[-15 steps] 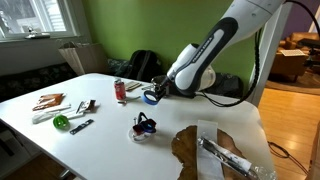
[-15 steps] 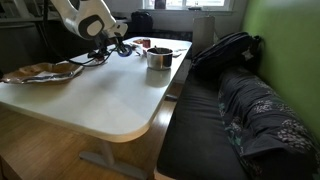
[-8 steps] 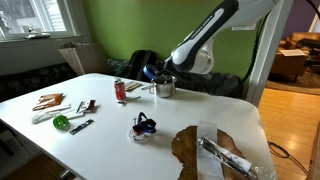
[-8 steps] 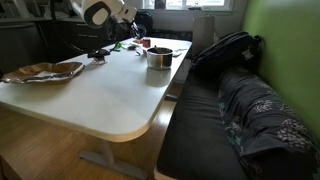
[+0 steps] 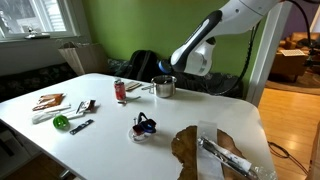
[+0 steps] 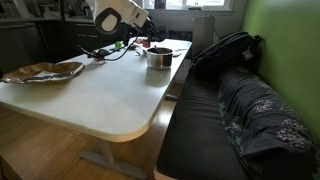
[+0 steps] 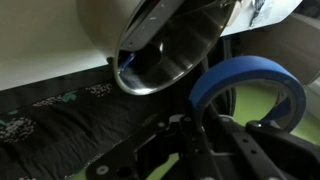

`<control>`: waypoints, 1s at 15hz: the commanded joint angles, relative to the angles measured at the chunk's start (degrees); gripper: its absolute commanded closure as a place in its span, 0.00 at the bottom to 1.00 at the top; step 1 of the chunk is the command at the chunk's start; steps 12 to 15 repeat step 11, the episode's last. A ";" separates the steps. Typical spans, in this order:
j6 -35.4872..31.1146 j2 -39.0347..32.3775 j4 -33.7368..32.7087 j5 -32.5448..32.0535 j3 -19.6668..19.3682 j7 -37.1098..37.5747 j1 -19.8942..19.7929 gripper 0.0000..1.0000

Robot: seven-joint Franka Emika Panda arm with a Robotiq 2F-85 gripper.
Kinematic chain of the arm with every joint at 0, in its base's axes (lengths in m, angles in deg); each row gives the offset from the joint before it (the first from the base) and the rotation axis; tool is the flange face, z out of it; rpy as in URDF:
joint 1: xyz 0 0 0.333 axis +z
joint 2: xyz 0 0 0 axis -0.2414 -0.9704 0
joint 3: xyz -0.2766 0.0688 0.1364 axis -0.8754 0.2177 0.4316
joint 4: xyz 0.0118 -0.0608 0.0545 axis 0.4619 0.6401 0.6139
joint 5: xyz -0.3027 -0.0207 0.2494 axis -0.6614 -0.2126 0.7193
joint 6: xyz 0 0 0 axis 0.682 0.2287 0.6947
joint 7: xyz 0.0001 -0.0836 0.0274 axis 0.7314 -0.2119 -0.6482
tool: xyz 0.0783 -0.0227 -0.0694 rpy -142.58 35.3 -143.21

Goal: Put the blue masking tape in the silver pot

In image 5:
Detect black flat strip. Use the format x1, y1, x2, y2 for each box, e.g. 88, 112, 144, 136
69, 118, 95, 136

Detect black backpack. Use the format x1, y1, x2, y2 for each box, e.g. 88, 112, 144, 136
123, 49, 162, 83

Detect live edge wooden slab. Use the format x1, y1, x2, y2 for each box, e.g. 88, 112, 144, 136
170, 124, 255, 180

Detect white door frame post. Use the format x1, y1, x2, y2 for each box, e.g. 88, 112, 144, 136
245, 1, 294, 108

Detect white plastic packets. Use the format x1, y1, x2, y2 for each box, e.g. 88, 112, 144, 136
31, 103, 85, 125

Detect clear plastic bag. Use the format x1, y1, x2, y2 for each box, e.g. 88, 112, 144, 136
197, 135, 278, 180

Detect striped card packet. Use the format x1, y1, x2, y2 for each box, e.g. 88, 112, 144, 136
124, 80, 143, 92

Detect red soda can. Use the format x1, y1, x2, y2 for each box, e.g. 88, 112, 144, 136
113, 78, 127, 102

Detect black floor cable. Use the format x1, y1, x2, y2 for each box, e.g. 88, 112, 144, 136
267, 141, 310, 176

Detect brown armchair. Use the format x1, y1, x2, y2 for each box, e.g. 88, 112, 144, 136
269, 31, 320, 83

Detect dark floral blanket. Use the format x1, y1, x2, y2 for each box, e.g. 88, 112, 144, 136
173, 70, 245, 100

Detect small figure on sill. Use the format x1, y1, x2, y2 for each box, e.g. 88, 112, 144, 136
23, 25, 51, 40

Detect window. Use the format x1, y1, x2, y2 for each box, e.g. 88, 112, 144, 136
0, 0, 81, 42

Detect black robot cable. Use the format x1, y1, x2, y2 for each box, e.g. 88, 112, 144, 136
205, 21, 262, 98

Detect metal spoon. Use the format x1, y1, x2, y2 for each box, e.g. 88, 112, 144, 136
117, 95, 142, 105

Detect brown paper bag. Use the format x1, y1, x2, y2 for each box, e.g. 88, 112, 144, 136
57, 41, 109, 77

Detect floral bench cushion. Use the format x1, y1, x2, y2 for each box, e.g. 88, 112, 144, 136
0, 62, 78, 103

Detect green ball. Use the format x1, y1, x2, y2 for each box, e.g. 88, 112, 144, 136
52, 114, 71, 131

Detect silver pot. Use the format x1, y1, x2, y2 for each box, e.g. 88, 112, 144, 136
149, 74, 178, 99

